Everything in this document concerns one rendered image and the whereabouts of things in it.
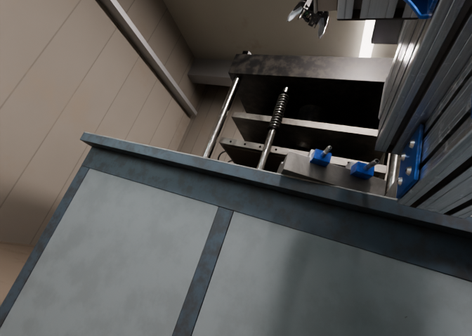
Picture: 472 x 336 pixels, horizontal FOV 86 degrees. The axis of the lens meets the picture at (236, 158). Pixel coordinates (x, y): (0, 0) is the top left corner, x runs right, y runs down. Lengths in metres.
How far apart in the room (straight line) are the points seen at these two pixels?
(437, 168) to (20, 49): 2.73
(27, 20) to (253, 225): 2.49
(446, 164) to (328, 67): 1.67
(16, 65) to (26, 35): 0.25
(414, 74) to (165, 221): 0.74
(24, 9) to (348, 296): 2.79
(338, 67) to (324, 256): 1.48
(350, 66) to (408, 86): 1.61
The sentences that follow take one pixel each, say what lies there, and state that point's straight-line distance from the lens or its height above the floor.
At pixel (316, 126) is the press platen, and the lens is 1.85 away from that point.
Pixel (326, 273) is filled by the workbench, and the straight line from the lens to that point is 0.72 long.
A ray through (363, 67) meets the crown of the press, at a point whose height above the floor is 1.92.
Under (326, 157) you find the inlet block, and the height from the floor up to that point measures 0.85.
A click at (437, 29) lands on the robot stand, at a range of 0.33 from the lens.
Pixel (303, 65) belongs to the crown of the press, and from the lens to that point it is 2.02.
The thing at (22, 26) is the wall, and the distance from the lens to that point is 2.80.
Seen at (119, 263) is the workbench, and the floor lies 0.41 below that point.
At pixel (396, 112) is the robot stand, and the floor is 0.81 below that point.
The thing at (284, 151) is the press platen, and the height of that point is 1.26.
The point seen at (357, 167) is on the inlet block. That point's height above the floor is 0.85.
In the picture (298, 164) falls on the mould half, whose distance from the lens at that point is 0.69.
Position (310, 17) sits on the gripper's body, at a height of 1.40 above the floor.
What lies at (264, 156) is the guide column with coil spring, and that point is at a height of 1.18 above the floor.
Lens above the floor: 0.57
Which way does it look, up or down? 19 degrees up
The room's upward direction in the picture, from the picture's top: 20 degrees clockwise
